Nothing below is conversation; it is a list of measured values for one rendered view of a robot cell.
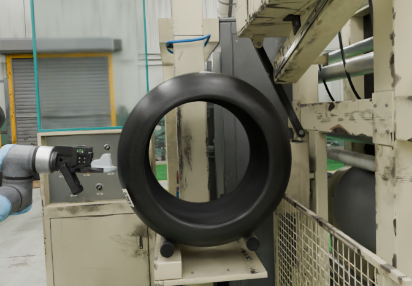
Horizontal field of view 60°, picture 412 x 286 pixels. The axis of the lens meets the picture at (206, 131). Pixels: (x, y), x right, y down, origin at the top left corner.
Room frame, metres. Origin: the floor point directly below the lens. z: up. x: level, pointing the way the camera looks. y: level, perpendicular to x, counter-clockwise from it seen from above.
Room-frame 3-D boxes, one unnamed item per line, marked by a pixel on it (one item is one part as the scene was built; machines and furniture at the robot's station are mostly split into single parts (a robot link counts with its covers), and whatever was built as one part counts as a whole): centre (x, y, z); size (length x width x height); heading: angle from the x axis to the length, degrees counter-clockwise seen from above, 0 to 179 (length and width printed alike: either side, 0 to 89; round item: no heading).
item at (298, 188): (1.57, -0.34, 1.05); 0.20 x 0.15 x 0.30; 6
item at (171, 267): (1.30, 0.16, 0.83); 0.36 x 0.09 x 0.06; 6
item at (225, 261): (1.32, 0.02, 0.80); 0.37 x 0.36 x 0.02; 96
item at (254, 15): (1.22, -0.29, 1.71); 0.61 x 0.25 x 0.15; 6
